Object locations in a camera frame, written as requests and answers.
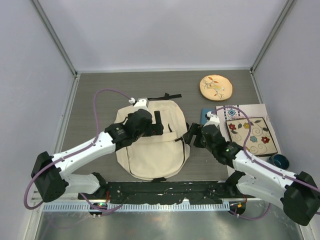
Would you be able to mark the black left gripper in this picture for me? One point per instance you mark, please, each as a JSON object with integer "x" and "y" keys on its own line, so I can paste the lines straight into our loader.
{"x": 155, "y": 129}

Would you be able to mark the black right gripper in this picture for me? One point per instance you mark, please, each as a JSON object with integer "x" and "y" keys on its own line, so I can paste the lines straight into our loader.
{"x": 195, "y": 129}

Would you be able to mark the cream canvas backpack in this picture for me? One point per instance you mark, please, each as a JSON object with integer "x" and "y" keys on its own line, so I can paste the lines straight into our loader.
{"x": 159, "y": 156}

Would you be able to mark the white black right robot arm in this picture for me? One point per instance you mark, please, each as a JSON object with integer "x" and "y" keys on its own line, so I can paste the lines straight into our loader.
{"x": 296, "y": 194}

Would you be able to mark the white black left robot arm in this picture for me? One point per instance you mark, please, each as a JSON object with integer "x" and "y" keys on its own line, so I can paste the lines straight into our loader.
{"x": 54, "y": 176}

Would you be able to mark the small blue wallet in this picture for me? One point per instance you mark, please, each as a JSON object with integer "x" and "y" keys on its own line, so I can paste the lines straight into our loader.
{"x": 203, "y": 115}

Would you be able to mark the patterned white placemat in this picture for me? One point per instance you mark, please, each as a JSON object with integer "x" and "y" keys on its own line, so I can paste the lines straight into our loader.
{"x": 245, "y": 111}

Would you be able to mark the round bird pattern plate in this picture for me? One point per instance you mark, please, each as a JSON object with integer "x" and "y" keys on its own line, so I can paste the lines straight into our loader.
{"x": 216, "y": 87}

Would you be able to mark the square flower pattern plate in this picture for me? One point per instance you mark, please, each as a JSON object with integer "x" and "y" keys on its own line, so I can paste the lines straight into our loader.
{"x": 260, "y": 142}

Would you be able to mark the blue ceramic mug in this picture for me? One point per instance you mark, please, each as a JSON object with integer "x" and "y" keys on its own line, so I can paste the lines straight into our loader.
{"x": 280, "y": 161}

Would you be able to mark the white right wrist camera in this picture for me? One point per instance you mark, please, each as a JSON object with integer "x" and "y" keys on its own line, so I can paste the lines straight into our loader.
{"x": 213, "y": 119}

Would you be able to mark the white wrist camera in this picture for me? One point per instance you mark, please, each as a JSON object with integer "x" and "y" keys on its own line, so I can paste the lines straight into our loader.
{"x": 213, "y": 119}
{"x": 141, "y": 103}

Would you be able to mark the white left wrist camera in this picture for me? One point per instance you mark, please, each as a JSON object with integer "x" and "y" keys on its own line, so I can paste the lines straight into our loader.
{"x": 141, "y": 103}

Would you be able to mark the black mounting base plate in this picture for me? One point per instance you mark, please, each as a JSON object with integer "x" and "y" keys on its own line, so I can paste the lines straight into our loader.
{"x": 167, "y": 192}

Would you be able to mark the white slotted cable duct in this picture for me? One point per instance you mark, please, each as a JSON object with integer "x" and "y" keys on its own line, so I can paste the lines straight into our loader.
{"x": 185, "y": 206}

